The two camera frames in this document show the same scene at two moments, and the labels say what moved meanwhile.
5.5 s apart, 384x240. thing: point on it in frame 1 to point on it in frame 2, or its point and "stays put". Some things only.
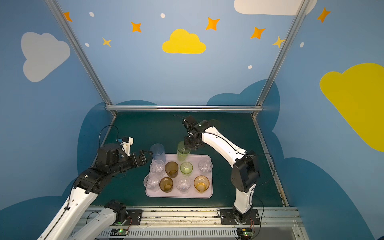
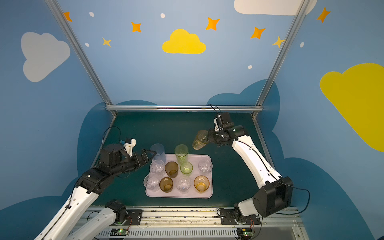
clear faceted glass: x=183 y=185 stays put
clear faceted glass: x=157 y=167 stays put
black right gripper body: x=192 y=140 to x=212 y=138
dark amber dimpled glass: x=171 y=168 stays put
